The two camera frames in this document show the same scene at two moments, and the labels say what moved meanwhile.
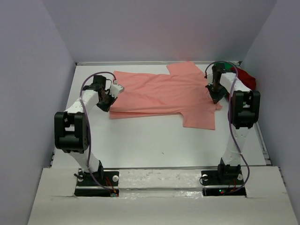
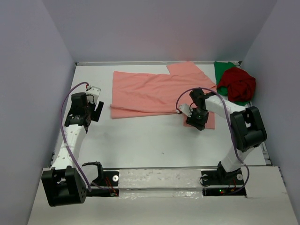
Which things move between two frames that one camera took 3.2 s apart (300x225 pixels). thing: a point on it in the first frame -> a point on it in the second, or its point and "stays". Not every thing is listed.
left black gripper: x=106 y=108 -> x=94 y=115
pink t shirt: x=183 y=92 stays
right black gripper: x=216 y=97 -> x=192 y=121
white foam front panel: x=161 y=197 stays
